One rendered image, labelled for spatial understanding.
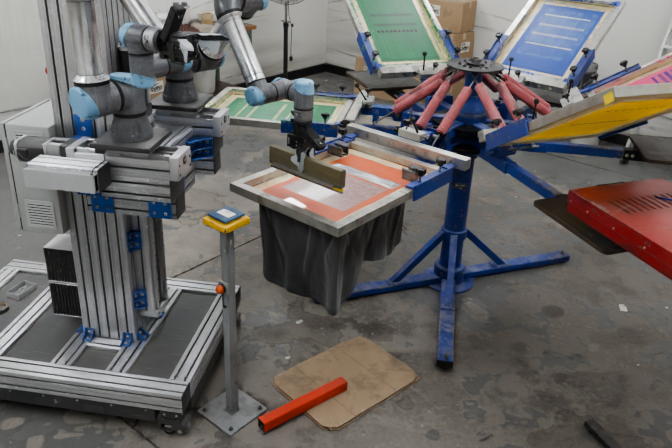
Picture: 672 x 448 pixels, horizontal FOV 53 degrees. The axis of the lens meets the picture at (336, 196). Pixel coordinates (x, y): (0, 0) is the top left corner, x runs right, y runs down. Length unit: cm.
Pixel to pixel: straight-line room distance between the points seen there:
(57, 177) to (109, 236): 50
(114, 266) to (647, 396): 251
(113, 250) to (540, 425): 200
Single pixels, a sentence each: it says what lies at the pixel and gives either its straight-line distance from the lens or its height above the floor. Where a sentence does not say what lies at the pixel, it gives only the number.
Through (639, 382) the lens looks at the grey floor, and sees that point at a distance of 367.
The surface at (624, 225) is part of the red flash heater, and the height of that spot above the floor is 110.
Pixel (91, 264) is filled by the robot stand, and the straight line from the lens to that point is 309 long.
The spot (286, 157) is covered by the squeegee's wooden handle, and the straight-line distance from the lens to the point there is 270.
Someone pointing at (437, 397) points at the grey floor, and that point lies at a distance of 325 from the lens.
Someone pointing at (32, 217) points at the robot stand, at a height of 83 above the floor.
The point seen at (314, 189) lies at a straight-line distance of 282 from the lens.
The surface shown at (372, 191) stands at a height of 96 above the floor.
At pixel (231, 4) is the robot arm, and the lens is 261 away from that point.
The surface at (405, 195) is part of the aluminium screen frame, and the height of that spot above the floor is 98.
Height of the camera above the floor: 211
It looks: 25 degrees down
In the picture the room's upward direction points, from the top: 3 degrees clockwise
